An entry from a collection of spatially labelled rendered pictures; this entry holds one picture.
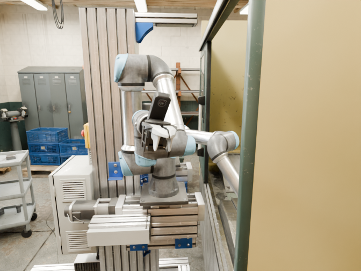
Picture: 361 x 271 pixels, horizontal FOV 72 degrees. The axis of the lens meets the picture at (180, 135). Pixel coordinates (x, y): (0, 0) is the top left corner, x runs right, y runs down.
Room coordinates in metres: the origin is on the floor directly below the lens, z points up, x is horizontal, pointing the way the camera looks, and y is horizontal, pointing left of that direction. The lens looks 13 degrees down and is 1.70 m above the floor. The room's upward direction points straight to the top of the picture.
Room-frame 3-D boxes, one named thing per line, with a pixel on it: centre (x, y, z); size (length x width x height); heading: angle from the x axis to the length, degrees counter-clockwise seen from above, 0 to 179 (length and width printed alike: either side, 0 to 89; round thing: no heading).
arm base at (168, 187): (1.14, 0.08, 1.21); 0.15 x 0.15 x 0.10
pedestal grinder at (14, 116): (5.09, 3.50, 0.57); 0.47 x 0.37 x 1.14; 154
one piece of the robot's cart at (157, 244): (1.15, 0.10, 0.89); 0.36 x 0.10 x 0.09; 94
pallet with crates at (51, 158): (4.52, 2.21, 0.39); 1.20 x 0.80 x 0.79; 87
